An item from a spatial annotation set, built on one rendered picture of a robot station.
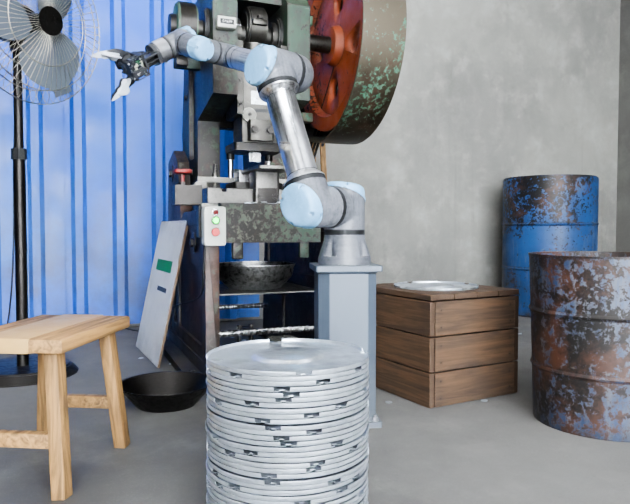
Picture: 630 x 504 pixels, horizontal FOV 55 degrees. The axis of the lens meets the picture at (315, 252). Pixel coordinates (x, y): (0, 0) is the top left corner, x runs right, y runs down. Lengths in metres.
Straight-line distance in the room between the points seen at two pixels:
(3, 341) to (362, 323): 0.88
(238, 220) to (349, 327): 0.73
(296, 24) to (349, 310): 1.28
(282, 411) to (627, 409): 1.06
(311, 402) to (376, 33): 1.64
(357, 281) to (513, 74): 3.29
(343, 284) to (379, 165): 2.43
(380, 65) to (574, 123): 2.91
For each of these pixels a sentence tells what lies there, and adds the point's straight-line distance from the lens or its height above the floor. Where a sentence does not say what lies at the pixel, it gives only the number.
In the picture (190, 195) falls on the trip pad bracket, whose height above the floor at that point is 0.67.
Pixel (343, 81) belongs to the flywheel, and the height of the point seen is 1.16.
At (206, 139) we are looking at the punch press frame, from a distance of 2.65.
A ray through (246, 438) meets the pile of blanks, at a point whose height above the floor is 0.21.
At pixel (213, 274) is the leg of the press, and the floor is 0.39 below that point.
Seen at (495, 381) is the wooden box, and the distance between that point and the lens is 2.11.
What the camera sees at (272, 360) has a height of 0.33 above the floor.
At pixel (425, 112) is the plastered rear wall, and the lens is 4.27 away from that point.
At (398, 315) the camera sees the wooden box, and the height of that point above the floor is 0.27.
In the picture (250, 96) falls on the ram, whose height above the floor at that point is 1.07.
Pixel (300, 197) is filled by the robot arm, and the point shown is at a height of 0.63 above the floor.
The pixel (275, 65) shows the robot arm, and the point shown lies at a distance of 1.74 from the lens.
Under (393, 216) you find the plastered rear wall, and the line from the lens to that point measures 4.07.
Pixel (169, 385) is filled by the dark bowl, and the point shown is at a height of 0.03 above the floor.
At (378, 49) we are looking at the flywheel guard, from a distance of 2.36.
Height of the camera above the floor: 0.55
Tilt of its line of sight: 2 degrees down
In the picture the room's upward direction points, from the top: straight up
